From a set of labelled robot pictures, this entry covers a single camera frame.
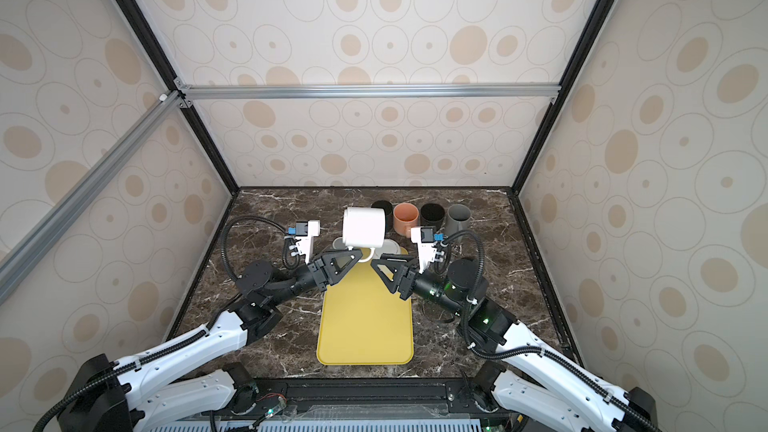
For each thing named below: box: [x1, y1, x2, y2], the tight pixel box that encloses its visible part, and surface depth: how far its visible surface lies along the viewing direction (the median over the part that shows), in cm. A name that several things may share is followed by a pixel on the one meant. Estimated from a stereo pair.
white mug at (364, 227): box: [342, 207, 386, 263], surface depth 60 cm
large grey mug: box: [446, 204, 472, 243], surface depth 100 cm
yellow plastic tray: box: [317, 255, 413, 365], surface depth 85 cm
